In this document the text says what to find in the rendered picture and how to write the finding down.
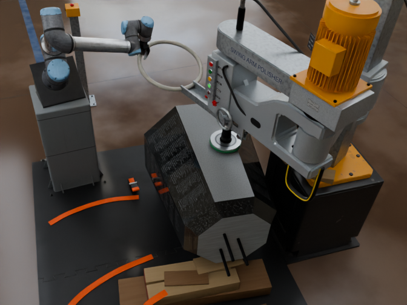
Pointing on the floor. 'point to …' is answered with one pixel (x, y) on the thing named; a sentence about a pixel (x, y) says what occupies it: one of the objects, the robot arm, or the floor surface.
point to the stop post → (72, 11)
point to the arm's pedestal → (68, 142)
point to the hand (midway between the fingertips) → (142, 55)
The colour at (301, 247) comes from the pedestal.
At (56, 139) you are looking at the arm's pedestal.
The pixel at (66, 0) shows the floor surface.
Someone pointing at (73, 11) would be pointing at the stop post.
